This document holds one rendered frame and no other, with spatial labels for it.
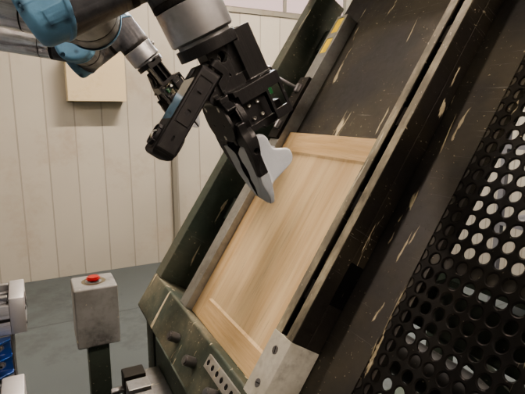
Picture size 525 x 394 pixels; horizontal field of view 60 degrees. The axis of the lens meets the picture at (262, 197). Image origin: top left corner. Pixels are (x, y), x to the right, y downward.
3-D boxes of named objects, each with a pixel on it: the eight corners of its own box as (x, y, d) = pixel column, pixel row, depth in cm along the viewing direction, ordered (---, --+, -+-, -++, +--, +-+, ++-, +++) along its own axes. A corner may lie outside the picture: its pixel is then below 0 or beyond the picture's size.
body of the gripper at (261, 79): (297, 115, 54) (255, 16, 50) (238, 151, 52) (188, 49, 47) (266, 114, 61) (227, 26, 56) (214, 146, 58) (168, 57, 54)
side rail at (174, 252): (183, 284, 155) (155, 271, 149) (334, 12, 164) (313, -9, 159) (188, 290, 149) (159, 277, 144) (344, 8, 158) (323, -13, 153)
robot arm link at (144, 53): (123, 58, 117) (147, 39, 119) (134, 73, 119) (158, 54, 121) (127, 54, 111) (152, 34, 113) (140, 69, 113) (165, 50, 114)
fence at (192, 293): (191, 306, 130) (180, 300, 128) (346, 25, 138) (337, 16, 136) (197, 312, 125) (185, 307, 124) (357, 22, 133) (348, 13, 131)
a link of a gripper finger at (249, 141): (274, 173, 53) (242, 105, 50) (264, 180, 53) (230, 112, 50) (256, 169, 57) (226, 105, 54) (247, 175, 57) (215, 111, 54)
